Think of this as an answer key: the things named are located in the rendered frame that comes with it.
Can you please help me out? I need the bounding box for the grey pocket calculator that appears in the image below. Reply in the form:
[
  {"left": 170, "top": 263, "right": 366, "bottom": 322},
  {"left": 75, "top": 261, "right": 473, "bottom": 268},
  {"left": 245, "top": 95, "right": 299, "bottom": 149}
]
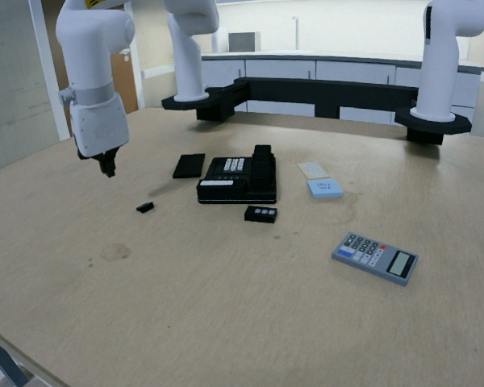
[{"left": 331, "top": 232, "right": 419, "bottom": 287}]

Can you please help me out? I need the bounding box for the black key fob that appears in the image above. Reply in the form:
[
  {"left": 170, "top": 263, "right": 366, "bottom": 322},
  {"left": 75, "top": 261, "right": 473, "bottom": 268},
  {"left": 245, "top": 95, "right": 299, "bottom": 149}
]
[{"left": 244, "top": 206, "right": 277, "bottom": 223}]

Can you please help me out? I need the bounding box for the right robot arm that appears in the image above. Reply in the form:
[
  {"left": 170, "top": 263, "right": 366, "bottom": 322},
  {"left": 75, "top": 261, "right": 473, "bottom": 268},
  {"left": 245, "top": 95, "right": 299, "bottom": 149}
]
[{"left": 56, "top": 0, "right": 219, "bottom": 108}]

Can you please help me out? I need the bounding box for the light blue sticky note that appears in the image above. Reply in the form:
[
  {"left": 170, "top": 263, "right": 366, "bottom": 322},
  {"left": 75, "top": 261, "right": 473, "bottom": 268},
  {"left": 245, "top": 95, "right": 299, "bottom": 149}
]
[{"left": 307, "top": 179, "right": 343, "bottom": 198}]

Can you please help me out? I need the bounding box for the black telephone handset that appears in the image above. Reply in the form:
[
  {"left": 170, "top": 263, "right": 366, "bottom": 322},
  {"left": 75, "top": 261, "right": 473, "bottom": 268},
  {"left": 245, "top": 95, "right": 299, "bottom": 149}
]
[{"left": 250, "top": 144, "right": 272, "bottom": 185}]

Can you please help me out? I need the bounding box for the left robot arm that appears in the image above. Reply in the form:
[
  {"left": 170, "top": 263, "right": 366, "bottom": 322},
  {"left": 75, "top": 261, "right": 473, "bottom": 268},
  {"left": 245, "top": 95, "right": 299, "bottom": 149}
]
[{"left": 410, "top": 0, "right": 484, "bottom": 122}]

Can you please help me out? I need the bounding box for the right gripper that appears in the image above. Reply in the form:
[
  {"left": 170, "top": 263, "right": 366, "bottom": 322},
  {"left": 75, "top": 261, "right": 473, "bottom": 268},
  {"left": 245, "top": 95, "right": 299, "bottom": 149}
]
[{"left": 70, "top": 92, "right": 130, "bottom": 178}]

